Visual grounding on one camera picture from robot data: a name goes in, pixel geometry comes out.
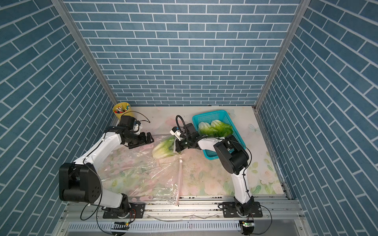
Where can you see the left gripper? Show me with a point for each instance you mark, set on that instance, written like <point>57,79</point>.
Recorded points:
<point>142,140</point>

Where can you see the chinese cabbage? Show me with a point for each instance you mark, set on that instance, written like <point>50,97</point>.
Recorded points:
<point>207,129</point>
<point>166,148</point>
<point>223,129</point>

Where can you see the white vented cable duct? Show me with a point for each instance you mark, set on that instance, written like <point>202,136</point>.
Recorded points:
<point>156,226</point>

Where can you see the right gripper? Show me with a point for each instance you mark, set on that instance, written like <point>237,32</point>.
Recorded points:
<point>179,147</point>

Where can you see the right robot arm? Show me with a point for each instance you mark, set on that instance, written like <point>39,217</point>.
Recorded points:
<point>231,154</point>

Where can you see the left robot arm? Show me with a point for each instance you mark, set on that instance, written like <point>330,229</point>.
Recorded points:
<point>79,181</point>

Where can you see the zip-top bag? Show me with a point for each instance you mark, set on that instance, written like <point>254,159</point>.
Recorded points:
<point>122,157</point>
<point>145,183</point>
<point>153,147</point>

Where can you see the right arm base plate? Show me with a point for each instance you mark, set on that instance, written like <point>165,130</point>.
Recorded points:
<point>233,210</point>

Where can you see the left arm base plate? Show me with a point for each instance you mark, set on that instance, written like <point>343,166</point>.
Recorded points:
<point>132,211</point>

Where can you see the yellow pen cup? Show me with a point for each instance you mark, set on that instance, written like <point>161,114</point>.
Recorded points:
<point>120,109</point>

